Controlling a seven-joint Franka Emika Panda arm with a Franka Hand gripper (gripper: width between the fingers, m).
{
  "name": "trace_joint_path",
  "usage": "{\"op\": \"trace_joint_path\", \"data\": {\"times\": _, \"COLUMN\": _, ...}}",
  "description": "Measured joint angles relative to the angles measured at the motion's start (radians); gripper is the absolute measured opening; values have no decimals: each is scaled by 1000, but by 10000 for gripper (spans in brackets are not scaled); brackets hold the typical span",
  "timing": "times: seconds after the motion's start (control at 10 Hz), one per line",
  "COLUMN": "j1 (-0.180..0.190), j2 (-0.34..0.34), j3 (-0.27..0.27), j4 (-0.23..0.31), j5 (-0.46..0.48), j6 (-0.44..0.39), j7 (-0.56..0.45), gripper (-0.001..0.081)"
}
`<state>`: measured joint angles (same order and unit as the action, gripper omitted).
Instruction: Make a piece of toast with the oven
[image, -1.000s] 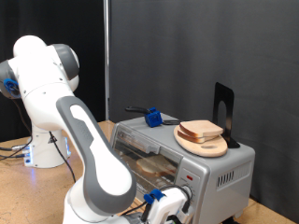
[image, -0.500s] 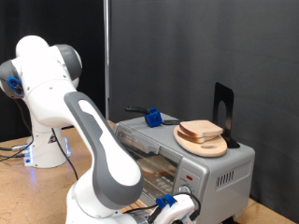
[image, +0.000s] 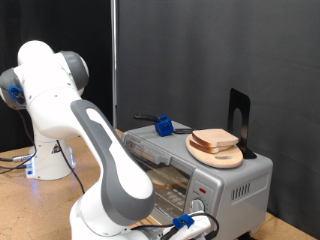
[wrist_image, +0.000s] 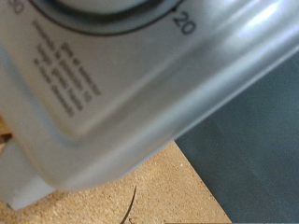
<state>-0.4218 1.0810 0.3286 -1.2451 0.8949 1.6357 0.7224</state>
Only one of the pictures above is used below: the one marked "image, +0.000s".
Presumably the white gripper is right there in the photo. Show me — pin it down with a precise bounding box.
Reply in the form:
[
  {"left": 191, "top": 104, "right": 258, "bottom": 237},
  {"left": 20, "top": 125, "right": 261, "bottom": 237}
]
[{"left": 171, "top": 219, "right": 214, "bottom": 240}]

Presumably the glass oven door with handle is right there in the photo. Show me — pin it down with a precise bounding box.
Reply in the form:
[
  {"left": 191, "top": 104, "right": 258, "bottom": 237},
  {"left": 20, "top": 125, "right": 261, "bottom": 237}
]
[{"left": 122, "top": 131, "right": 197, "bottom": 226}]

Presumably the metal spatula with blue block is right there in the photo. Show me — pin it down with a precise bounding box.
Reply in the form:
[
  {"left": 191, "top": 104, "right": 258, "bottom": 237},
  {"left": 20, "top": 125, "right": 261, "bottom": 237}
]
[{"left": 133, "top": 113, "right": 201, "bottom": 138}]

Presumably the silver oven knob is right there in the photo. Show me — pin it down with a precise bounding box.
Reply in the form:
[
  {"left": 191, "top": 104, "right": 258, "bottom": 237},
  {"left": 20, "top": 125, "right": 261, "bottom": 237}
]
[{"left": 189, "top": 198, "right": 207, "bottom": 215}]

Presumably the silver toaster oven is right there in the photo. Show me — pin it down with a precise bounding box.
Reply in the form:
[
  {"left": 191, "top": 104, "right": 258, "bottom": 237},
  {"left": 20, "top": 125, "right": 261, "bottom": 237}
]
[{"left": 121, "top": 120, "right": 274, "bottom": 240}]

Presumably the round wooden cutting board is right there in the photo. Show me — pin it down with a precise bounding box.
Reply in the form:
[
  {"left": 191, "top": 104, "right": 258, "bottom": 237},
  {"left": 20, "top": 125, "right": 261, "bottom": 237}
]
[{"left": 185, "top": 134, "right": 245, "bottom": 169}]

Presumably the black metal bookend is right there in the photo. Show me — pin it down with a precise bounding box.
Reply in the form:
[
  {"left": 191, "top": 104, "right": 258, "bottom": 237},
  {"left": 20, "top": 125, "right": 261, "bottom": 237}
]
[{"left": 227, "top": 87, "right": 258, "bottom": 160}]

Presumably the vertical metal pole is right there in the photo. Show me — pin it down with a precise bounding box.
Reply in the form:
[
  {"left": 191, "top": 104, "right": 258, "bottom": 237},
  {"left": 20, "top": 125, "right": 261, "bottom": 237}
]
[{"left": 110, "top": 0, "right": 118, "bottom": 129}]

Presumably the black backdrop curtain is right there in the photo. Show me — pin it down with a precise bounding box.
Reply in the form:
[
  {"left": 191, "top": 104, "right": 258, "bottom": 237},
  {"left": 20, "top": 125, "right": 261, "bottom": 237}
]
[{"left": 0, "top": 0, "right": 114, "bottom": 153}]

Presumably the black camera cable with clips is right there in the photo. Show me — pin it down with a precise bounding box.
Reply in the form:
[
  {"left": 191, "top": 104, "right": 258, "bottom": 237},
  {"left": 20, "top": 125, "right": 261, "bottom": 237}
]
[{"left": 0, "top": 84, "right": 220, "bottom": 240}]

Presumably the black base cable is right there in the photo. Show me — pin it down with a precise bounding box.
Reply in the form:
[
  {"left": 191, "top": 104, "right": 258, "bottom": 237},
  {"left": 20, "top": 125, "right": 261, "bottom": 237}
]
[
  {"left": 0, "top": 163, "right": 34, "bottom": 175},
  {"left": 0, "top": 154, "right": 33, "bottom": 164}
]

